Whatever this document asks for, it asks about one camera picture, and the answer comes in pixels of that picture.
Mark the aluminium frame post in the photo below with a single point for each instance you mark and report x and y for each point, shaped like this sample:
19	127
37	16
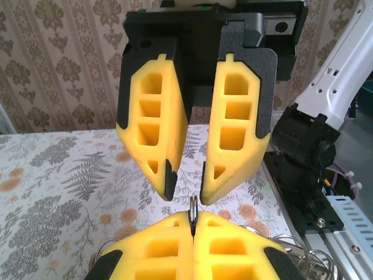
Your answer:
4	122

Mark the floral patterned table cover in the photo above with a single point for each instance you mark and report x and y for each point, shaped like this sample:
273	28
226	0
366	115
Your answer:
43	175

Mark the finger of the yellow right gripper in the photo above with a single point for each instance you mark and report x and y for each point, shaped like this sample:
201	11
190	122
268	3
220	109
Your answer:
172	116
256	87

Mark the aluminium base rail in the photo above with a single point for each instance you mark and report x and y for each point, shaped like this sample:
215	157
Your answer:
358	262

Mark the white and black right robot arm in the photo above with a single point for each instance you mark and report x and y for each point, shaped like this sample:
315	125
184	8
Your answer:
329	87

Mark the teal plastic container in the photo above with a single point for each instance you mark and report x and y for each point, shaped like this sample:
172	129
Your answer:
365	99

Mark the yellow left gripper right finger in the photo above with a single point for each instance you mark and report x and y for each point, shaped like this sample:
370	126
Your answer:
233	233

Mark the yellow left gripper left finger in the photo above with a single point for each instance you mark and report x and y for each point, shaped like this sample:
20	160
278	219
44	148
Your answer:
163	233

